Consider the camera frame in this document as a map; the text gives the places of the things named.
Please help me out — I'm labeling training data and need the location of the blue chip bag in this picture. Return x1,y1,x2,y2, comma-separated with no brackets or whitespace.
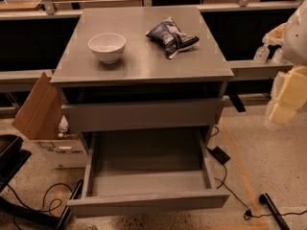
146,17,200,59

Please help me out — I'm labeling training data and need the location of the white ceramic bowl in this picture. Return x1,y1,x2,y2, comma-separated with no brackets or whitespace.
88,33,126,63

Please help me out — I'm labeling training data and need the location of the black table leg base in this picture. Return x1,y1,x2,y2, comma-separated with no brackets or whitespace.
56,179,84,230

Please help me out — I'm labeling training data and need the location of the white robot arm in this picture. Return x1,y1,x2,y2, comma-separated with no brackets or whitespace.
262,0,307,125

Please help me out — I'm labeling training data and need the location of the clear pump bottle left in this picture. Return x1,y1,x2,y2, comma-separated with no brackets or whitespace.
253,44,270,64

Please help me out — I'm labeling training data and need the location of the open cardboard box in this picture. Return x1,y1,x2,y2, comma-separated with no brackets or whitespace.
12,73,87,168

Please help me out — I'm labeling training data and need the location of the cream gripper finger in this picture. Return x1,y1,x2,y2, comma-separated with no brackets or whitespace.
262,23,286,46
268,66,307,125

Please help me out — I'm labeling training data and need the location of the clear pump bottle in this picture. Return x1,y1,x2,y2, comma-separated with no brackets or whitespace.
253,44,270,64
272,48,285,64

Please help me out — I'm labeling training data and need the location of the black floor cable right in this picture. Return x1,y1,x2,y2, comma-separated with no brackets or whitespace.
209,126,307,221

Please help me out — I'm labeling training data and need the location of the black metal floor bar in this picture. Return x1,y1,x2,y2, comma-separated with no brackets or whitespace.
259,193,290,230

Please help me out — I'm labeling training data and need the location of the black power adapter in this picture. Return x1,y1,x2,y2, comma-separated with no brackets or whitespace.
208,147,230,165

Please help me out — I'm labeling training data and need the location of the closed grey upper drawer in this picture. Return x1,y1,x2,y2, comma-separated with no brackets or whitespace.
61,99,224,131

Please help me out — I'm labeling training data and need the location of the white bottle in box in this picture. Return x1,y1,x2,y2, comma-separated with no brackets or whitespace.
59,116,69,133

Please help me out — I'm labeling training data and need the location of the open grey middle drawer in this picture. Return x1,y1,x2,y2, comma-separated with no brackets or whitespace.
68,127,229,218

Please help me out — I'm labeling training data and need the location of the grey drawer cabinet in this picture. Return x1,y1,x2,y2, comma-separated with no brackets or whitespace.
52,7,233,140

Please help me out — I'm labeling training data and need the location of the clear pump bottle right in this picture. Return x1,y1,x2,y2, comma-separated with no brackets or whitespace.
272,48,285,64

